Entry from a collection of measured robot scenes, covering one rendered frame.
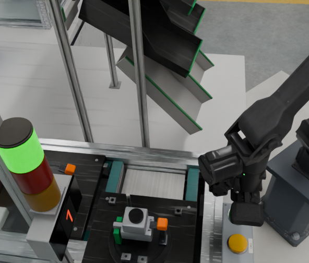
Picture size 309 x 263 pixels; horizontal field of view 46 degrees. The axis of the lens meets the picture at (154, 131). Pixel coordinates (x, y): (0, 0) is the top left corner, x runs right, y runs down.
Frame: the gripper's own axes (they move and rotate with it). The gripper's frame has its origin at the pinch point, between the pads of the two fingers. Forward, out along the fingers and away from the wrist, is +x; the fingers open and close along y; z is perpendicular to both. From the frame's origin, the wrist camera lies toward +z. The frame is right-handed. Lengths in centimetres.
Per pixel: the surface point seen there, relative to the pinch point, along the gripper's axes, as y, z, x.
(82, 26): -100, 69, 25
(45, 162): 17.2, 30.6, -30.4
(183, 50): -30.0, 15.9, -15.4
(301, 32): -230, -66, 105
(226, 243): 7.1, 2.5, 9.0
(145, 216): 9.4, 19.7, -3.6
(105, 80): -56, 47, 19
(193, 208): -0.1, 10.2, 7.9
